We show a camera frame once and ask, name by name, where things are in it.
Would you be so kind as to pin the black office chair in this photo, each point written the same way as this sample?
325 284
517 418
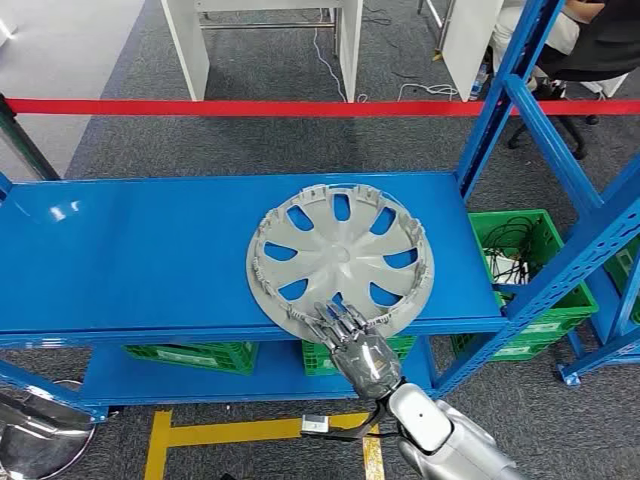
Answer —
575 141

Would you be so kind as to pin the yellow floor tape square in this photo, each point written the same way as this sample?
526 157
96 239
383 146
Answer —
160 450

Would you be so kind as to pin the person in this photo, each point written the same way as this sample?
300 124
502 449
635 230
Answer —
600 46

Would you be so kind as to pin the white desk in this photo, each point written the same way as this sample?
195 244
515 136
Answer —
187 46

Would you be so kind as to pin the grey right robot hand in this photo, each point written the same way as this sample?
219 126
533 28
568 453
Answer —
367 364

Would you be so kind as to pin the green plastic crate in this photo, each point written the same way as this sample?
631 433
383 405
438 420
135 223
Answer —
543 228
623 278
312 361
200 358
470 348

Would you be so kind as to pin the clear plastic bottle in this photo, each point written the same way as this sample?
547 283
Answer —
478 83

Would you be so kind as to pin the red barrier belt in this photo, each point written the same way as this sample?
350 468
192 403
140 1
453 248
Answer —
250 108

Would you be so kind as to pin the white desk panel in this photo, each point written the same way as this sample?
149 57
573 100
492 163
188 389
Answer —
470 46

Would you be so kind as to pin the grey plastic wheel cover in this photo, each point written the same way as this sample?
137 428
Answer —
345 255

